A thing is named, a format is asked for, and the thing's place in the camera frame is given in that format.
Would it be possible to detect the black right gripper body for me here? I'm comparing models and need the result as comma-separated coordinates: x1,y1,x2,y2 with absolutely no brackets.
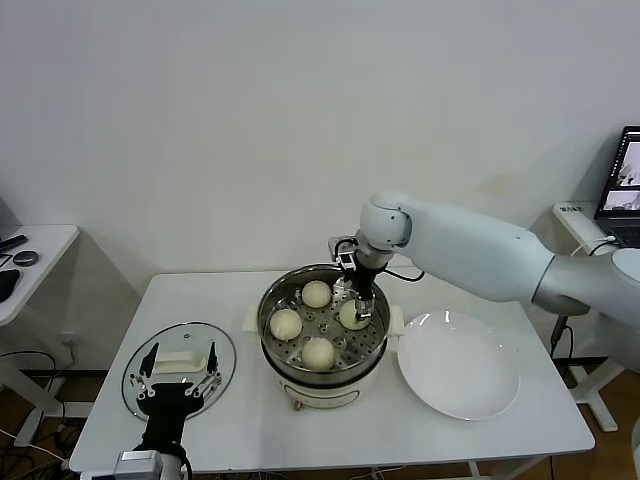
348,267,376,301

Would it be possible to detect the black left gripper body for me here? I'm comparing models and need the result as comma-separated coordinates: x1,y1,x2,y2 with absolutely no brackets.
138,382,206,450

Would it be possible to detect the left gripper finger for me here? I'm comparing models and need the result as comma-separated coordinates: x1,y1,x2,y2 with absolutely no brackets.
127,342,160,399
184,341,222,399

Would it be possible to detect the white steamed baozi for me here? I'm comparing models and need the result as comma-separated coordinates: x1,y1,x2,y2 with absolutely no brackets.
339,299,369,330
269,308,304,341
302,280,332,309
301,337,335,371

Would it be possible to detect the glass lid with cream handle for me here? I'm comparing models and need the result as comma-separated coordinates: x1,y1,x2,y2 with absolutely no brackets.
121,322,237,420

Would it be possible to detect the stainless steel steamer basket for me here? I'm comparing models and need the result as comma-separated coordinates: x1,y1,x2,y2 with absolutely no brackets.
257,264,391,376

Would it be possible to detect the cream electric cooking pot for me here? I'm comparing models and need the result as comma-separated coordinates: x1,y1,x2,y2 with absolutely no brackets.
242,304,405,414

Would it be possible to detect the white round plate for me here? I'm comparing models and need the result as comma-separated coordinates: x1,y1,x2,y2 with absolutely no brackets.
397,310,521,421

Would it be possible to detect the black computer mouse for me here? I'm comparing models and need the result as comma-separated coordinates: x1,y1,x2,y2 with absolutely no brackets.
0,269,22,304

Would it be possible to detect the white desk with mouse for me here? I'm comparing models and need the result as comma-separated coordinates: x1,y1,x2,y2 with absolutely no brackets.
0,224,80,446

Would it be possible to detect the white desk with laptop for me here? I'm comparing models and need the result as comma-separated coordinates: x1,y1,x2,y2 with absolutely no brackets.
551,202,640,434

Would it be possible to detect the dark open laptop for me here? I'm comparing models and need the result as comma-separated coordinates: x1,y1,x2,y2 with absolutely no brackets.
593,125,640,250

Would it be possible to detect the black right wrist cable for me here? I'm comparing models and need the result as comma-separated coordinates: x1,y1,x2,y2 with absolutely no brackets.
382,268,426,283

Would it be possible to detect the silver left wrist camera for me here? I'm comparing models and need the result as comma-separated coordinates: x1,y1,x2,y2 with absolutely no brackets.
115,449,165,480

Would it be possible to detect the black floor cable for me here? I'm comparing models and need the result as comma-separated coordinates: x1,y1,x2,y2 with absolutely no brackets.
0,351,66,401

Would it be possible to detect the black cable with adapter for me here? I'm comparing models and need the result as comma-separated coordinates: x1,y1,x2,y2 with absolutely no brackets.
549,314,572,357

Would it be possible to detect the thin white cable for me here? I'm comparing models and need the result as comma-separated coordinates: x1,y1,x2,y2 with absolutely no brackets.
569,238,616,259

